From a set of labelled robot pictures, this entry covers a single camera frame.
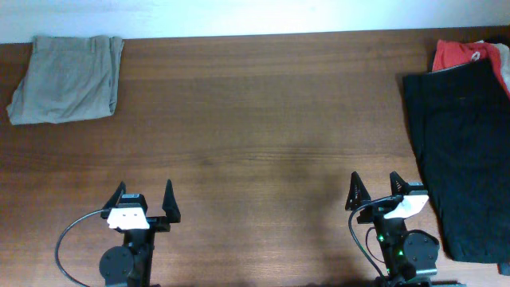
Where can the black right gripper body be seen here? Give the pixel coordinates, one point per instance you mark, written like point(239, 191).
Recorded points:
point(375, 213)

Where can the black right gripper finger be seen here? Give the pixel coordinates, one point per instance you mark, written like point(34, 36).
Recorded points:
point(397, 184)
point(358, 194)

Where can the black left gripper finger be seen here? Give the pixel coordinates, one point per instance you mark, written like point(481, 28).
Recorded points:
point(114, 199)
point(170, 206)

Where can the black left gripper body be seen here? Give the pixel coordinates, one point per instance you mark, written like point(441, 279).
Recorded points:
point(158, 223)

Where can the black shorts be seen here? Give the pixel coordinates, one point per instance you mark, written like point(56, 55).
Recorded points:
point(459, 129)

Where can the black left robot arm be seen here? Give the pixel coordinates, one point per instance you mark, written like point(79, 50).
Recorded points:
point(129, 265)

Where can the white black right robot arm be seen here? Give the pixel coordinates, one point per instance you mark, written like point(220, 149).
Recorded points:
point(409, 256)

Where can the folded khaki shorts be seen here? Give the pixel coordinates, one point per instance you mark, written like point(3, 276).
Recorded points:
point(68, 79)

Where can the red shirt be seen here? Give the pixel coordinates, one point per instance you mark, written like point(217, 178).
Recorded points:
point(450, 54)

